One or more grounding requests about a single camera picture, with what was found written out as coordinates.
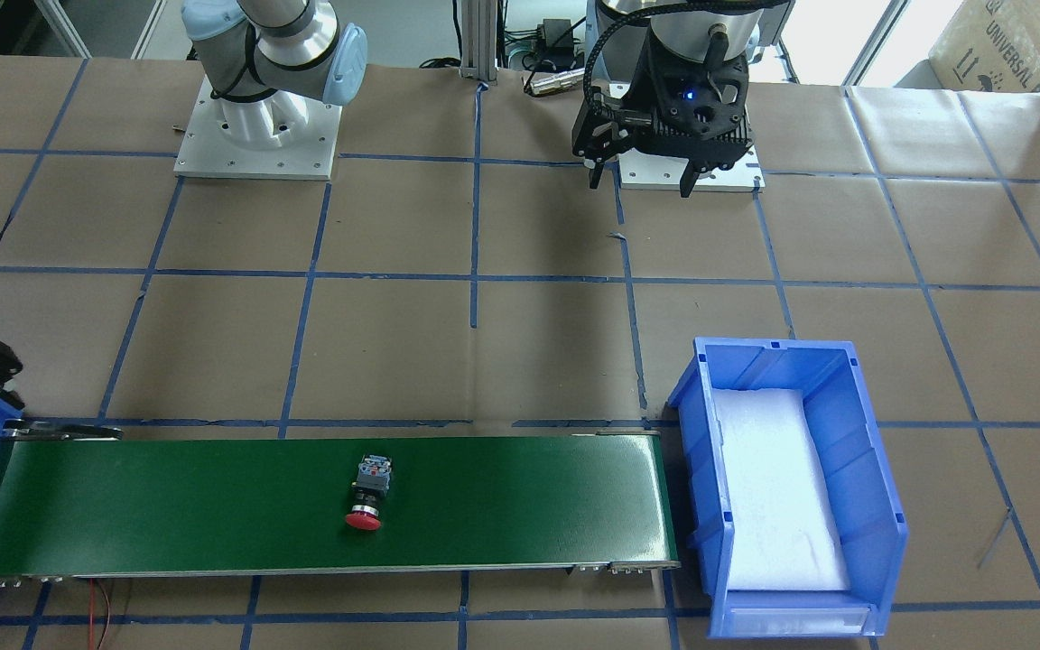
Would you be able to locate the red push button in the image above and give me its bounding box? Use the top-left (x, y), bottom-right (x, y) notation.
top-left (344, 454), bottom-right (393, 531)

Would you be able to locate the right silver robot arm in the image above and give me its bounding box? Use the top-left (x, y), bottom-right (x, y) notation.
top-left (0, 1), bottom-right (364, 421)

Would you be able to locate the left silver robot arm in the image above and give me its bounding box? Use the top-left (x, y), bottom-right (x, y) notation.
top-left (571, 1), bottom-right (792, 198)

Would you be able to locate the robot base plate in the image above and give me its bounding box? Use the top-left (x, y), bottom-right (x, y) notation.
top-left (174, 79), bottom-right (343, 181)
top-left (612, 122), bottom-right (765, 197)

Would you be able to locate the cardboard box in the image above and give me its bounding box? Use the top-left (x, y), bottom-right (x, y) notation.
top-left (928, 1), bottom-right (1040, 92)

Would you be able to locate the aluminium frame post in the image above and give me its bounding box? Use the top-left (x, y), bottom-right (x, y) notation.
top-left (454, 1), bottom-right (503, 86)

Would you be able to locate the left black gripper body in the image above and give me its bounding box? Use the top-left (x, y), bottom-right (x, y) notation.
top-left (572, 36), bottom-right (748, 165)

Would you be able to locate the green conveyor belt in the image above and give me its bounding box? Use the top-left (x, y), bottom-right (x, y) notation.
top-left (0, 433), bottom-right (680, 581)

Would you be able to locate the white foam in bin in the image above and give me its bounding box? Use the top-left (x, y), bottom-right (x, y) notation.
top-left (711, 388), bottom-right (850, 591)

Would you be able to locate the red black wire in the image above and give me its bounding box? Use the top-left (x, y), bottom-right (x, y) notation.
top-left (87, 580), bottom-right (115, 650)

